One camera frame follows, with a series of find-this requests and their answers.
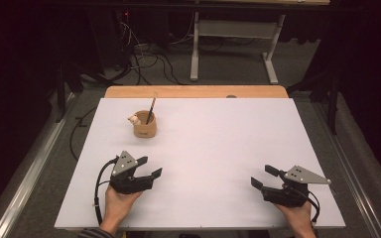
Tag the black brush with tan bristles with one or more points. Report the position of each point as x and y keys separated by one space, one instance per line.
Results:
x=151 y=110

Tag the white metal desk frame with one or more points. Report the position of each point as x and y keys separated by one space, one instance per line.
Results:
x=234 y=28

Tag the person's left hand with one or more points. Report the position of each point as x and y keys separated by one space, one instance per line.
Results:
x=119 y=208

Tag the wooden cup with bear figure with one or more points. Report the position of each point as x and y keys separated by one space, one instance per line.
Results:
x=144 y=129

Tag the white board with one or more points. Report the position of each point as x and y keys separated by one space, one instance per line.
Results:
x=211 y=139

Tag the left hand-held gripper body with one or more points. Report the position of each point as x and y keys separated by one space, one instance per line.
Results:
x=124 y=163

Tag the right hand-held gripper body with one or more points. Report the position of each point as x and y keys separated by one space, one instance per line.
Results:
x=302 y=177

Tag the black metal stand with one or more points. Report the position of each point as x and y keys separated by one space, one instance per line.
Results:
x=333 y=99
x=60 y=95

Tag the dark round table grommet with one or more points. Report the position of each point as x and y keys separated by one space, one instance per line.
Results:
x=231 y=96

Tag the person's right hand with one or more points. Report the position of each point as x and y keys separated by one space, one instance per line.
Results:
x=297 y=218

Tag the aluminium floor rail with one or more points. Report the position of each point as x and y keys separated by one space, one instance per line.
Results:
x=29 y=172
x=350 y=172

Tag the striped sleeve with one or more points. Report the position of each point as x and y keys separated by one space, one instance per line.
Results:
x=94 y=234

